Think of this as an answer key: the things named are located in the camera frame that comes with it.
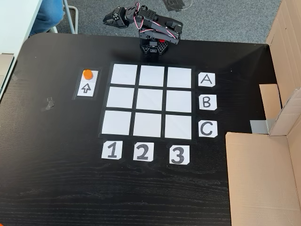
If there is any white nine-square paper grid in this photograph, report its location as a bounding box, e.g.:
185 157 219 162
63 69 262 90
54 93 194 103
98 62 197 142

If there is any person's leg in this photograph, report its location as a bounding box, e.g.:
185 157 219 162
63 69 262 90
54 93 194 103
29 0 65 37

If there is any white arrow paper sheet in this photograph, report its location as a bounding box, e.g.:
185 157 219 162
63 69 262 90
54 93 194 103
76 70 99 97

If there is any white side table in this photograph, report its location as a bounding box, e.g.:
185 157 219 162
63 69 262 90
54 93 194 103
0 0 43 102

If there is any paper sheet letter A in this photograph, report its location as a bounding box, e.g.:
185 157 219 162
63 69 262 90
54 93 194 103
198 72 216 88

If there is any clear tape scrap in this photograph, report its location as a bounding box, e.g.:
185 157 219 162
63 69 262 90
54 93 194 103
41 96 55 112

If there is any paper sheet letter B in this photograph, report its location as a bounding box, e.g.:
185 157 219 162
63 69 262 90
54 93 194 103
199 95 218 111

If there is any paper sheet number 1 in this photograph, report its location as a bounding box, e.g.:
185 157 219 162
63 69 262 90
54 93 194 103
101 140 123 160

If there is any paper sheet number 2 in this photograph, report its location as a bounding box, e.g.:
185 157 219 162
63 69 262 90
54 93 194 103
133 142 155 162

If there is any paper sheet letter C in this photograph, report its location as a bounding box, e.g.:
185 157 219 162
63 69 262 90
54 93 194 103
198 120 218 138

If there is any paper sheet number 3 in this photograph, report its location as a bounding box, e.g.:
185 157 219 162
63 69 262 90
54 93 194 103
169 145 191 166

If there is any brown cardboard screen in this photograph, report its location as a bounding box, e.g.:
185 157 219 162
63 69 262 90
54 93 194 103
225 0 301 226

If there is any grey metal chair frame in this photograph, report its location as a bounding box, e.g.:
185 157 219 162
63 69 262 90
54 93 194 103
50 0 79 35

